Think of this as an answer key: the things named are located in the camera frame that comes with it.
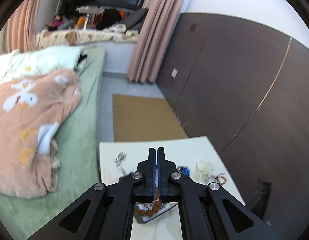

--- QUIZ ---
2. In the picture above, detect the dark grey cushion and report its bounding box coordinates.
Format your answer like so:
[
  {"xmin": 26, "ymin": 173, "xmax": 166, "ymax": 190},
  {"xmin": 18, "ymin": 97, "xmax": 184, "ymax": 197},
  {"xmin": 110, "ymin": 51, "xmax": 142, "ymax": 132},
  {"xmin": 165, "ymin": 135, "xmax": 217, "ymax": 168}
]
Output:
[{"xmin": 120, "ymin": 8, "xmax": 148, "ymax": 32}]

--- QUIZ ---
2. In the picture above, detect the red string bracelet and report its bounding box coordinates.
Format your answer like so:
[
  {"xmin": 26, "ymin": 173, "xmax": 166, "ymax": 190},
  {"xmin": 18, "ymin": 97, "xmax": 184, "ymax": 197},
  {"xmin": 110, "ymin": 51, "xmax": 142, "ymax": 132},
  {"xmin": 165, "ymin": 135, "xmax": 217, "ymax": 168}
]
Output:
[{"xmin": 213, "ymin": 172, "xmax": 228, "ymax": 186}]

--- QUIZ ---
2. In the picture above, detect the pink curtain right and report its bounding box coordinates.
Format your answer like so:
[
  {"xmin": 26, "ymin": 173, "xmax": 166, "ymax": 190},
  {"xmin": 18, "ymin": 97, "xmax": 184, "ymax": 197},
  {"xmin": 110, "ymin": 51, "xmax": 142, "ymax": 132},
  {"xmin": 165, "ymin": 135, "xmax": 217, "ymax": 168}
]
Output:
[{"xmin": 127, "ymin": 0, "xmax": 184, "ymax": 83}]

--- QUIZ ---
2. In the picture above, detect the pink patterned blanket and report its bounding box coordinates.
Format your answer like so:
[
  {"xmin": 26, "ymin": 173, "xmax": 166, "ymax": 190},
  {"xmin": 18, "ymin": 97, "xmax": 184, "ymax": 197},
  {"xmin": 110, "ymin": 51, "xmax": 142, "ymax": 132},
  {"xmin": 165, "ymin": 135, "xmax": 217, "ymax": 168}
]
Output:
[{"xmin": 0, "ymin": 69, "xmax": 81, "ymax": 198}]

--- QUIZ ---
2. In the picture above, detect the brown cardboard sheet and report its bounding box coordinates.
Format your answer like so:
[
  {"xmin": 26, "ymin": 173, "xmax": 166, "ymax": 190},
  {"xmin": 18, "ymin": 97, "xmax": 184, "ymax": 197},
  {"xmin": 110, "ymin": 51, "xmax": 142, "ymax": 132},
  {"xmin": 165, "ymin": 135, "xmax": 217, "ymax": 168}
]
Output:
[{"xmin": 113, "ymin": 94, "xmax": 187, "ymax": 142}]

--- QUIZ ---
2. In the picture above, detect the black jewelry box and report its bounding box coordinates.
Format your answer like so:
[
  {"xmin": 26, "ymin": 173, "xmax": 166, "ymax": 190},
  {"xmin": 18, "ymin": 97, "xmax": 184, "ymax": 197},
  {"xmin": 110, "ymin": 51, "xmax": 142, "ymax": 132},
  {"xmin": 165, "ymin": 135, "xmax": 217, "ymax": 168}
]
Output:
[{"xmin": 134, "ymin": 200, "xmax": 178, "ymax": 224}]

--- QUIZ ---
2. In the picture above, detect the silver chain jewelry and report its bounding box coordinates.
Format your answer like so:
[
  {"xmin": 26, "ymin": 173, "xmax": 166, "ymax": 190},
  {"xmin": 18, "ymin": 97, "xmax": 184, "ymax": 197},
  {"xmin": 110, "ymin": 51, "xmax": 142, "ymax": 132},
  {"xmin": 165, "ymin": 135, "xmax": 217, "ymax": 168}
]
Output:
[{"xmin": 114, "ymin": 152, "xmax": 129, "ymax": 176}]

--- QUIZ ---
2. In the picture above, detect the white organza pouch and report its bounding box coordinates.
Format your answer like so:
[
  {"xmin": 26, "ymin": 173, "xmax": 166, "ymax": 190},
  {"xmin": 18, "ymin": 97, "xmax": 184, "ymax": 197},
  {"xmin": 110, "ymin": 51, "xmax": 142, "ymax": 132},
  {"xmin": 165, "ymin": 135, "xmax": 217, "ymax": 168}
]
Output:
[{"xmin": 193, "ymin": 161, "xmax": 212, "ymax": 182}]

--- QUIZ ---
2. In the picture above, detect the pink curtain left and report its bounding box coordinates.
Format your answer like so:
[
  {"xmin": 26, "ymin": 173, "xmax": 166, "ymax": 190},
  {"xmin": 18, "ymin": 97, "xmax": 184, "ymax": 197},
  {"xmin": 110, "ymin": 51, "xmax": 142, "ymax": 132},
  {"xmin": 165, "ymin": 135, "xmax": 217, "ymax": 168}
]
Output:
[{"xmin": 5, "ymin": 0, "xmax": 41, "ymax": 53}]

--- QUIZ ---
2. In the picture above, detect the green bed sheet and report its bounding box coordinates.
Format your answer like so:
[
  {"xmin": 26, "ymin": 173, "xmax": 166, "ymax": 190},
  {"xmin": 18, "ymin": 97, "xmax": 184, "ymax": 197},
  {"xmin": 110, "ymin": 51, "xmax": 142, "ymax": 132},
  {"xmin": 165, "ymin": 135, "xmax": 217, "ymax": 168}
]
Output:
[{"xmin": 0, "ymin": 46, "xmax": 107, "ymax": 239}]

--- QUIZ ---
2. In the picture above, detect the white wall socket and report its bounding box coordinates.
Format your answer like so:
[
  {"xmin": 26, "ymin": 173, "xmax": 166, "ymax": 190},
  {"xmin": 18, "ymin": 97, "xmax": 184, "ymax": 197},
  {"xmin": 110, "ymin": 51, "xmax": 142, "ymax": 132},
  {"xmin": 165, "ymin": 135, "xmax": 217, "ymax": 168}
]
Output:
[{"xmin": 171, "ymin": 68, "xmax": 178, "ymax": 79}]

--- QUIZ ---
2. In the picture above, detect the light green pillow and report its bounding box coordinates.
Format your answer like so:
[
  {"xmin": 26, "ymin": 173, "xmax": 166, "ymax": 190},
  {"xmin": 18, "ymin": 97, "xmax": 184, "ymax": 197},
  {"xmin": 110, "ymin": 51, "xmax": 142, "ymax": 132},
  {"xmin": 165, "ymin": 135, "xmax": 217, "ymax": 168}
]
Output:
[{"xmin": 0, "ymin": 46, "xmax": 84, "ymax": 84}]

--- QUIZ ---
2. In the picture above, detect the brown bead bracelet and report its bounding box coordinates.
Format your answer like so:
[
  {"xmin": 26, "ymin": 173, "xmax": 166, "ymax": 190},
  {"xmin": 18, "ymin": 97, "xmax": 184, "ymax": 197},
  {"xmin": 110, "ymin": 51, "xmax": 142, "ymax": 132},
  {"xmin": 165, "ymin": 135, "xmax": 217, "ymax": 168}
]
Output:
[{"xmin": 135, "ymin": 188, "xmax": 163, "ymax": 217}]

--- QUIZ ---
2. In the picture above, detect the blue fabric flower jewelry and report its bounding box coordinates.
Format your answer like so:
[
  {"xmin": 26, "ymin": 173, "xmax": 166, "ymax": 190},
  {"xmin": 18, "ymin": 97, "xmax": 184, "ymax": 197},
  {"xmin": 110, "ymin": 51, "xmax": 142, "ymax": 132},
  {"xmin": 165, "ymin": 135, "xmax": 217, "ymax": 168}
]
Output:
[{"xmin": 177, "ymin": 166, "xmax": 190, "ymax": 176}]

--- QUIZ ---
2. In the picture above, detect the pink curtain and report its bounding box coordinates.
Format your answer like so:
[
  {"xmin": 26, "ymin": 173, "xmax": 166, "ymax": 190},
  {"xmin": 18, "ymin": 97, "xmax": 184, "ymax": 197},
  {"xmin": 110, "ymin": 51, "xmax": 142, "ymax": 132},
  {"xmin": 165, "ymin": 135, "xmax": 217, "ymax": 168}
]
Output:
[
  {"xmin": 127, "ymin": 0, "xmax": 184, "ymax": 83},
  {"xmin": 5, "ymin": 0, "xmax": 41, "ymax": 53}
]

